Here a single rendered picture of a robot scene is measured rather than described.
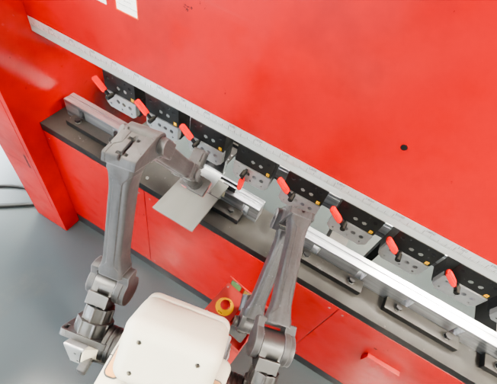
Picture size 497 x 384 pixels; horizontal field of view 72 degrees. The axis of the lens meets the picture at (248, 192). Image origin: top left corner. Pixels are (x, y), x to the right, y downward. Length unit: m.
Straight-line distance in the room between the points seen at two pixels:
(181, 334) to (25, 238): 1.93
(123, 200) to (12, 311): 1.70
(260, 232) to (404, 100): 0.82
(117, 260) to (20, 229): 1.80
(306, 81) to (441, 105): 0.33
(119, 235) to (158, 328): 0.22
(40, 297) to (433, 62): 2.19
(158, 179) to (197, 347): 0.97
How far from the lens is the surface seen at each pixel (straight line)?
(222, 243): 1.51
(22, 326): 2.34
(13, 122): 1.83
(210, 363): 0.75
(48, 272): 2.42
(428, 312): 1.54
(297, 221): 0.99
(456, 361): 1.63
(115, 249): 0.84
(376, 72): 0.89
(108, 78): 1.47
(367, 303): 1.50
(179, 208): 1.33
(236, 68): 1.04
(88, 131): 1.76
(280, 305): 0.91
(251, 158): 1.20
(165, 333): 0.75
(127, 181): 0.73
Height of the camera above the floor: 2.12
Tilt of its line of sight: 52 degrees down
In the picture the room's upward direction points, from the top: 17 degrees clockwise
